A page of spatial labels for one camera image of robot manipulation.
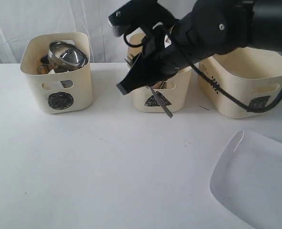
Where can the dark wooden chopstick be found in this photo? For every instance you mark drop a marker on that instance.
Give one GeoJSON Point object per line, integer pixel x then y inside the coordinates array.
{"type": "Point", "coordinates": [157, 85]}

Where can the white background curtain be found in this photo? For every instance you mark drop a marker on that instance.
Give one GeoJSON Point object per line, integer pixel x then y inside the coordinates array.
{"type": "Point", "coordinates": [23, 20]}

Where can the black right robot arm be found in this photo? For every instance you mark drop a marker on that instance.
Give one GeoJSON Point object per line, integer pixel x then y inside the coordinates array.
{"type": "Point", "coordinates": [212, 27]}

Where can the stainless steel bowl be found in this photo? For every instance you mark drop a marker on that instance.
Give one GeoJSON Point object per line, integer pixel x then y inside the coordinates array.
{"type": "Point", "coordinates": [66, 55]}

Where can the cream bin with triangle mark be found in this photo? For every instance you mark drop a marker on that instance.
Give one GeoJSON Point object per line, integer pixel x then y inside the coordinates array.
{"type": "Point", "coordinates": [173, 97]}

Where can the cream bin with circle mark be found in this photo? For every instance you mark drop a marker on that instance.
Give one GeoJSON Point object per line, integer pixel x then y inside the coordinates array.
{"type": "Point", "coordinates": [47, 90]}

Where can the white rectangular plate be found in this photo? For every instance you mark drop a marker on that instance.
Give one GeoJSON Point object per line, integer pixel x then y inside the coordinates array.
{"type": "Point", "coordinates": [247, 180]}

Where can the cream bin with square mark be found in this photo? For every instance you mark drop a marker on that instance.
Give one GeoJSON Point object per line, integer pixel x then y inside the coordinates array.
{"type": "Point", "coordinates": [252, 76]}

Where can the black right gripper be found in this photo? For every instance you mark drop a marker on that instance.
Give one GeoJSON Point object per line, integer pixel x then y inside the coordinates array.
{"type": "Point", "coordinates": [160, 59]}

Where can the steel mug with wire handle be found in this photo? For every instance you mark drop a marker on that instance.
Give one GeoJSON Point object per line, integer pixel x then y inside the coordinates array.
{"type": "Point", "coordinates": [66, 84]}

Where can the steel fork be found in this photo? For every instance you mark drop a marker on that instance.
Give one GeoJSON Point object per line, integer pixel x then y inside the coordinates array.
{"type": "Point", "coordinates": [129, 61]}

